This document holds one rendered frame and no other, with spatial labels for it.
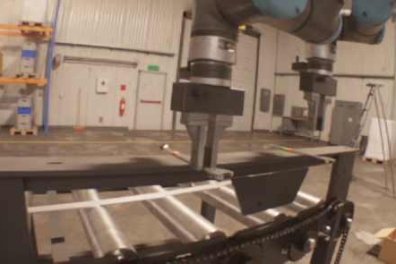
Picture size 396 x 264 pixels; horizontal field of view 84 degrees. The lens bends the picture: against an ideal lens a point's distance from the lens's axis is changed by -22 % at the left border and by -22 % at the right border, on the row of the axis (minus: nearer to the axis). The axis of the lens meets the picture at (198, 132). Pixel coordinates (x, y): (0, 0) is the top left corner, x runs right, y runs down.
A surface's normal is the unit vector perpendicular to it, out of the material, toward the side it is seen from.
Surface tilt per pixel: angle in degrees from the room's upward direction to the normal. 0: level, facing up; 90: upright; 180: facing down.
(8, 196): 90
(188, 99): 90
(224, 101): 90
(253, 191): 90
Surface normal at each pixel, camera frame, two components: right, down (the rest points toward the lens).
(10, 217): 0.53, 0.15
